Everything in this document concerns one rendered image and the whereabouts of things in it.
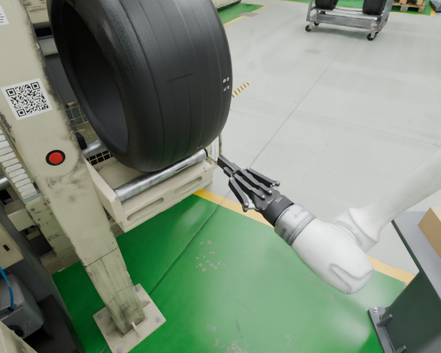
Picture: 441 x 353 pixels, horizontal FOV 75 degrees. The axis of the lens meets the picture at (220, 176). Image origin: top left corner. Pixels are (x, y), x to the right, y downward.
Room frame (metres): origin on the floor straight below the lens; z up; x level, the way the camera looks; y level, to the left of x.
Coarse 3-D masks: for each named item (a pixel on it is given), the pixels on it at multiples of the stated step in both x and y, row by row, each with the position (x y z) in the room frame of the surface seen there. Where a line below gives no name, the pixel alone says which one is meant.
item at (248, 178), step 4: (244, 172) 0.58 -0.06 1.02; (240, 176) 0.58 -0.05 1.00; (244, 176) 0.57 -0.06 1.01; (248, 176) 0.56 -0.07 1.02; (252, 176) 0.56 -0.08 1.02; (244, 180) 0.57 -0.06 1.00; (248, 180) 0.56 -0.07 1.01; (252, 180) 0.55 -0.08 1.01; (256, 180) 0.55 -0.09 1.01; (252, 184) 0.55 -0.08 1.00; (256, 184) 0.54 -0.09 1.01; (260, 184) 0.53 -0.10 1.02; (256, 188) 0.53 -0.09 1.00; (264, 188) 0.52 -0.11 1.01; (268, 188) 0.52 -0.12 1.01; (268, 192) 0.51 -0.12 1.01; (272, 192) 0.51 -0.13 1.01
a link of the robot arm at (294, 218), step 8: (288, 208) 0.45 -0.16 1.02; (296, 208) 0.44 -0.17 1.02; (304, 208) 0.45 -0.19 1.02; (280, 216) 0.44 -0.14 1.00; (288, 216) 0.42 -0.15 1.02; (296, 216) 0.42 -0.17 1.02; (304, 216) 0.42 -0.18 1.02; (312, 216) 0.42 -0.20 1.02; (280, 224) 0.42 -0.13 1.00; (288, 224) 0.41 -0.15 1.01; (296, 224) 0.40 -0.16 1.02; (304, 224) 0.40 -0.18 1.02; (280, 232) 0.41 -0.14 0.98; (288, 232) 0.40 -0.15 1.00; (296, 232) 0.39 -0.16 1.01; (288, 240) 0.39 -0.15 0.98
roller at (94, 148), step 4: (100, 140) 0.87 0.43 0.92; (88, 144) 0.84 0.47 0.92; (92, 144) 0.84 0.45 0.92; (96, 144) 0.85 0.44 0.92; (100, 144) 0.85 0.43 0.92; (88, 148) 0.83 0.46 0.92; (92, 148) 0.83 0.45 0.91; (96, 148) 0.84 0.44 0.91; (100, 148) 0.84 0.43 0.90; (104, 148) 0.85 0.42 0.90; (84, 152) 0.81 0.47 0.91; (88, 152) 0.82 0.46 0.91; (92, 152) 0.82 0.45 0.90; (96, 152) 0.83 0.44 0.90; (100, 152) 0.85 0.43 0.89; (84, 156) 0.80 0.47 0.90; (88, 156) 0.81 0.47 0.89
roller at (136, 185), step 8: (200, 152) 0.80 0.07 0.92; (184, 160) 0.76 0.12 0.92; (192, 160) 0.77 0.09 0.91; (200, 160) 0.79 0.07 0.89; (168, 168) 0.71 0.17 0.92; (176, 168) 0.73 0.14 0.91; (184, 168) 0.74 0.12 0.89; (144, 176) 0.67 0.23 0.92; (152, 176) 0.67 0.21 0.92; (160, 176) 0.69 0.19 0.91; (168, 176) 0.70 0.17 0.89; (128, 184) 0.63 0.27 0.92; (136, 184) 0.64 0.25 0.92; (144, 184) 0.65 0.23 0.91; (152, 184) 0.66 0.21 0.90; (120, 192) 0.61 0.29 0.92; (128, 192) 0.61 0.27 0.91; (136, 192) 0.63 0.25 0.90; (120, 200) 0.59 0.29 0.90
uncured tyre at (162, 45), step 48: (48, 0) 0.86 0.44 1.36; (96, 0) 0.66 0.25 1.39; (144, 0) 0.67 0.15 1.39; (192, 0) 0.73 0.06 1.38; (96, 48) 1.05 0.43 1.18; (144, 48) 0.60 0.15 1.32; (192, 48) 0.66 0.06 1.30; (96, 96) 0.98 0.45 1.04; (144, 96) 0.57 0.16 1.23; (192, 96) 0.63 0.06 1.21; (144, 144) 0.58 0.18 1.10; (192, 144) 0.65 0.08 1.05
